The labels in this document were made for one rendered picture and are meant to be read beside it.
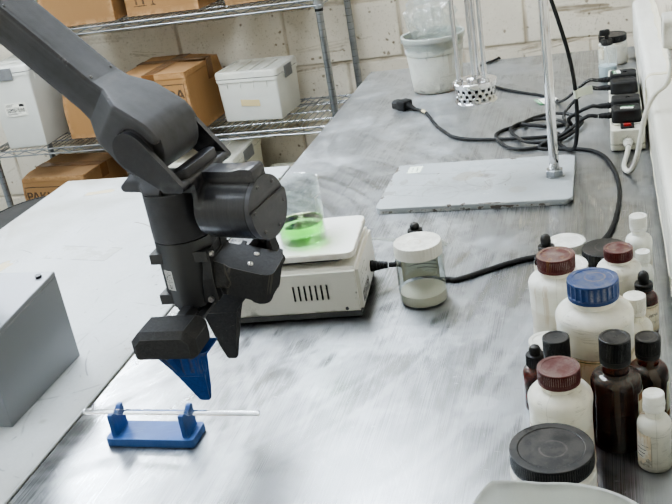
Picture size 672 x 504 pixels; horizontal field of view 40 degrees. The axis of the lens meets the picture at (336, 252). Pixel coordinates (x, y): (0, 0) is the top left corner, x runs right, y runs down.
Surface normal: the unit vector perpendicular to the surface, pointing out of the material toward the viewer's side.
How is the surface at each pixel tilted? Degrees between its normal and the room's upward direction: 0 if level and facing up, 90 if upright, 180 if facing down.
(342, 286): 90
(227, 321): 82
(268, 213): 89
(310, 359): 0
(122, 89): 33
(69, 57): 43
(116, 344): 0
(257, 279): 92
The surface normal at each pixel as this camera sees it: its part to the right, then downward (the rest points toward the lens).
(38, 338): 0.96, -0.04
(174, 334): -0.29, -0.35
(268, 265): 0.14, -0.87
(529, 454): -0.15, -0.91
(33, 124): -0.20, 0.46
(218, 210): -0.49, 0.18
